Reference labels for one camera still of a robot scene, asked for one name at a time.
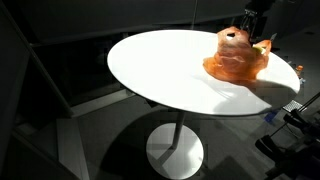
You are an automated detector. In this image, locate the small orange bottle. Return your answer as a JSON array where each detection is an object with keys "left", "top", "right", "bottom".
[{"left": 295, "top": 64, "right": 305, "bottom": 78}]

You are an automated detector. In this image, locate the orange plastic bag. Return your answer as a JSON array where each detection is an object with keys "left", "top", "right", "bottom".
[{"left": 202, "top": 26, "right": 272, "bottom": 84}]

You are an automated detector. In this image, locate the blue floor object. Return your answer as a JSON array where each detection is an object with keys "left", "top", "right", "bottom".
[{"left": 264, "top": 108, "right": 281, "bottom": 123}]

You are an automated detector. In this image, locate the dark jar with yellow lid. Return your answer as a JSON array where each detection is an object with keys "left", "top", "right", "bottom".
[{"left": 252, "top": 45, "right": 267, "bottom": 56}]

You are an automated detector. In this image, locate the white table pedestal base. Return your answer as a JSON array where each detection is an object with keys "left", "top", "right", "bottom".
[{"left": 145, "top": 111, "right": 205, "bottom": 180}]

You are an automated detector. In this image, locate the perforated metal plate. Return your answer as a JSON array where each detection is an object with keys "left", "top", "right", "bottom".
[{"left": 282, "top": 99, "right": 304, "bottom": 114}]

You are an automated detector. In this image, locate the thin metal rod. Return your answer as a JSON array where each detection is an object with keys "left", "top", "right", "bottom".
[{"left": 297, "top": 91, "right": 320, "bottom": 113}]

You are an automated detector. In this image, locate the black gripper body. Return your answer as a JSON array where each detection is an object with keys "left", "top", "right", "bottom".
[{"left": 244, "top": 0, "right": 272, "bottom": 17}]

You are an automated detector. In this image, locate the black clamp stand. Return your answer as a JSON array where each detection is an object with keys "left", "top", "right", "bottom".
[
  {"left": 282, "top": 109, "right": 320, "bottom": 138},
  {"left": 254, "top": 134, "right": 303, "bottom": 178}
]

